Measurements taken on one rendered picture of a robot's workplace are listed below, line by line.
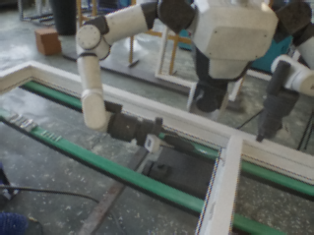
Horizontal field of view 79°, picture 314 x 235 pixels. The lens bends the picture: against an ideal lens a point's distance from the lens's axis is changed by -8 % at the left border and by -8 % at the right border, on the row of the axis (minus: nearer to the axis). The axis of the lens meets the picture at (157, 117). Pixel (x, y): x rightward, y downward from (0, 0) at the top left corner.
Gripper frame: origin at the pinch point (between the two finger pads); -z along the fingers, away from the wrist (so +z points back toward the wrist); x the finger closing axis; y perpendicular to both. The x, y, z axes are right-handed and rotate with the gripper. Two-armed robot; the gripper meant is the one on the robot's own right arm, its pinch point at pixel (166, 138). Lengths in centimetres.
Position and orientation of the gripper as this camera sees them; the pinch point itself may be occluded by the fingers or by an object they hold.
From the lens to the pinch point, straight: 67.8
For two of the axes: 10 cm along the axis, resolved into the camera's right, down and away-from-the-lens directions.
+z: -9.6, -2.6, -0.8
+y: -0.2, -2.5, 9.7
